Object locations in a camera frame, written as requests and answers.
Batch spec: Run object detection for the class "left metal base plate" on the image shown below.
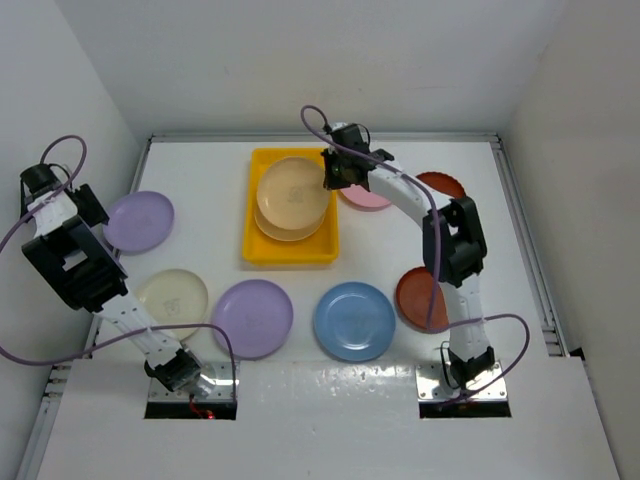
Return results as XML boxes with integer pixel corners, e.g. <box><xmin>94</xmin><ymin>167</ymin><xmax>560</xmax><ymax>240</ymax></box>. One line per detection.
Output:
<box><xmin>147</xmin><ymin>362</ymin><xmax>239</xmax><ymax>404</ymax></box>

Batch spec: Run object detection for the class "metal base plate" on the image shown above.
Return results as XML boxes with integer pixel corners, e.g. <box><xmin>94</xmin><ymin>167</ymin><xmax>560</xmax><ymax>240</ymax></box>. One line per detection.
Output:
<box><xmin>414</xmin><ymin>361</ymin><xmax>511</xmax><ymax>403</ymax></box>
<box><xmin>147</xmin><ymin>362</ymin><xmax>239</xmax><ymax>404</ymax></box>

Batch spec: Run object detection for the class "lilac plate front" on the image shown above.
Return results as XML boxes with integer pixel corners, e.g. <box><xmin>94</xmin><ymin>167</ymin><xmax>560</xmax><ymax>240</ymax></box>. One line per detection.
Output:
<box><xmin>211</xmin><ymin>279</ymin><xmax>294</xmax><ymax>360</ymax></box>

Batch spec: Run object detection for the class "blue plate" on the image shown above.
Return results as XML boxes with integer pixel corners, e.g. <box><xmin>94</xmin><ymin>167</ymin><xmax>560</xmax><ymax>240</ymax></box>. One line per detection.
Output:
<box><xmin>313</xmin><ymin>282</ymin><xmax>396</xmax><ymax>363</ymax></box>

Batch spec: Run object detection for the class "brown plate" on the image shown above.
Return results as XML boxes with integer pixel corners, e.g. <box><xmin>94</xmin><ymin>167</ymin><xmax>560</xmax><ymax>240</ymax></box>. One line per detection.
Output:
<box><xmin>417</xmin><ymin>171</ymin><xmax>466</xmax><ymax>199</ymax></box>
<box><xmin>395</xmin><ymin>267</ymin><xmax>449</xmax><ymax>333</ymax></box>

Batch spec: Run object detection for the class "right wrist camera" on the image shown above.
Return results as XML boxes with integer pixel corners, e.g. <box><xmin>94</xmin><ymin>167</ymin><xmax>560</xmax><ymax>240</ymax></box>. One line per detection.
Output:
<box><xmin>325</xmin><ymin>122</ymin><xmax>369</xmax><ymax>153</ymax></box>

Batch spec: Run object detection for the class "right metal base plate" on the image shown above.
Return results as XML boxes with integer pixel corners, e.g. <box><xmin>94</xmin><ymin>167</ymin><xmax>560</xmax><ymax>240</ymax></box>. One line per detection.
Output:
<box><xmin>414</xmin><ymin>361</ymin><xmax>511</xmax><ymax>403</ymax></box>

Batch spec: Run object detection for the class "peach plate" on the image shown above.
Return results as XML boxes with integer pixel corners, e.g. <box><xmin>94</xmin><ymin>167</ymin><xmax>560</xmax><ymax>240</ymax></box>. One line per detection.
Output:
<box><xmin>256</xmin><ymin>157</ymin><xmax>330</xmax><ymax>230</ymax></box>
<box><xmin>254</xmin><ymin>210</ymin><xmax>324</xmax><ymax>242</ymax></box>

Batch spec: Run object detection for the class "cream plate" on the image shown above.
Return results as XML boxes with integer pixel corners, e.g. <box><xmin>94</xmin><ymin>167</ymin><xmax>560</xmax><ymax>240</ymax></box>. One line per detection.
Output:
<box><xmin>135</xmin><ymin>269</ymin><xmax>209</xmax><ymax>326</ymax></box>

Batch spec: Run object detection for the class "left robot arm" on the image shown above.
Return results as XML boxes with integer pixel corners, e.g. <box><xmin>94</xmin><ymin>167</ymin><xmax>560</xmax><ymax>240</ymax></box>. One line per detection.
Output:
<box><xmin>20</xmin><ymin>164</ymin><xmax>202</xmax><ymax>395</ymax></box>

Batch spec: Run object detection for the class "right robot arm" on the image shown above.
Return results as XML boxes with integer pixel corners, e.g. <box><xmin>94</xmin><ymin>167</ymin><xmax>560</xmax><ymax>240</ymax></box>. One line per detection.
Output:
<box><xmin>322</xmin><ymin>143</ymin><xmax>495</xmax><ymax>390</ymax></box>

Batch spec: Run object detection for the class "yellow plastic bin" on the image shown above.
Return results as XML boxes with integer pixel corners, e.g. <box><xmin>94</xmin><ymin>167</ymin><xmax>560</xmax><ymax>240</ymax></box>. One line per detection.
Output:
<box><xmin>242</xmin><ymin>147</ymin><xmax>340</xmax><ymax>266</ymax></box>

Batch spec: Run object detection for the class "lilac plate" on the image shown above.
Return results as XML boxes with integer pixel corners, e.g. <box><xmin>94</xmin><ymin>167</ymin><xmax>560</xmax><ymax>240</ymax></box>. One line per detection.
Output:
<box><xmin>103</xmin><ymin>191</ymin><xmax>175</xmax><ymax>254</ymax></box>
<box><xmin>211</xmin><ymin>279</ymin><xmax>294</xmax><ymax>360</ymax></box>

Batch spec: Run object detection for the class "pink plate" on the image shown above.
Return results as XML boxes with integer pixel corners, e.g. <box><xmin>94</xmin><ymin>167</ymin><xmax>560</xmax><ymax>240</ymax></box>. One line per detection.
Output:
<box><xmin>340</xmin><ymin>185</ymin><xmax>391</xmax><ymax>211</ymax></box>

